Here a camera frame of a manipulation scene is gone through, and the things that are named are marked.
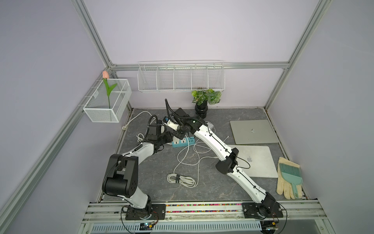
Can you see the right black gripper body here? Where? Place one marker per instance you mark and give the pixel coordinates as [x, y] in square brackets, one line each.
[179, 131]

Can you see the pink artificial tulip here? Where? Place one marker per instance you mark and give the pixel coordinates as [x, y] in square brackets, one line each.
[109, 89]

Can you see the silver laptop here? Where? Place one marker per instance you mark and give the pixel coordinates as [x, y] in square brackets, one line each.
[253, 132]
[256, 161]

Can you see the white slotted cable duct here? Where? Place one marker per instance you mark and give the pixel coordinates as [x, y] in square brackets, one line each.
[177, 227]

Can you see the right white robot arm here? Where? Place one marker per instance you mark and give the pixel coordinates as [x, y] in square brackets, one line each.
[228, 165]

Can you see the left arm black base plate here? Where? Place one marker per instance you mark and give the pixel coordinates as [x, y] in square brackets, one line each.
[157, 211]

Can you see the teal power strip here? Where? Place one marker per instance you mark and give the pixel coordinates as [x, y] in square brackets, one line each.
[186, 141]

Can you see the silver laptop far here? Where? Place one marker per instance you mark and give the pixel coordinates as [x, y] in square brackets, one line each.
[253, 132]

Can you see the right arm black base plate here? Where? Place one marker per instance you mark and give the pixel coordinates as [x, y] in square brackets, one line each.
[262, 211]

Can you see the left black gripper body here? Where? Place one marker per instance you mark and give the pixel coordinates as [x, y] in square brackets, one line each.
[164, 139]

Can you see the cream work glove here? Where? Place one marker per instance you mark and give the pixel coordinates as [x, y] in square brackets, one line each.
[284, 187]

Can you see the white square laptop charger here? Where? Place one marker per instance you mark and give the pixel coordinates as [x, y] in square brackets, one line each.
[210, 125]

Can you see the green plant black vase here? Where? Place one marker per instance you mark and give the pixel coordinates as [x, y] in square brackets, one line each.
[203, 98]

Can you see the silver laptop near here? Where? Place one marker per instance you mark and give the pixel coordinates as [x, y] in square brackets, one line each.
[256, 161]

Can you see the small white wire basket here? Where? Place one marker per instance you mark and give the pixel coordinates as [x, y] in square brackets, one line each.
[97, 108]

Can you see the teal plastic brush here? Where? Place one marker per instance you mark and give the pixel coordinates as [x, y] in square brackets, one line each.
[292, 175]

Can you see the long white wire basket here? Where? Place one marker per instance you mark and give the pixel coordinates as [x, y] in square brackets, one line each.
[181, 75]

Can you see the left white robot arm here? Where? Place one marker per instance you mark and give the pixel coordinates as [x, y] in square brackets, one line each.
[121, 176]

